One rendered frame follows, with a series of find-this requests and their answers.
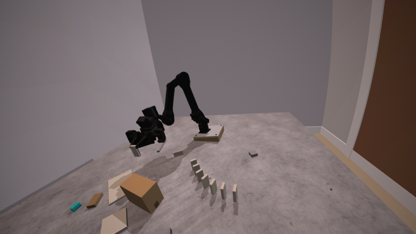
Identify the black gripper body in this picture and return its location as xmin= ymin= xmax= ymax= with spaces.
xmin=125 ymin=124 xmax=166 ymax=144

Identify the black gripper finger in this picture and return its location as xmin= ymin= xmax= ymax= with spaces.
xmin=129 ymin=132 xmax=140 ymax=147
xmin=135 ymin=131 xmax=155 ymax=149

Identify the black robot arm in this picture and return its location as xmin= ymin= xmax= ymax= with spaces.
xmin=136 ymin=72 xmax=211 ymax=134

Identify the small teal block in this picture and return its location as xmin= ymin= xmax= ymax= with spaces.
xmin=70 ymin=202 xmax=81 ymax=212

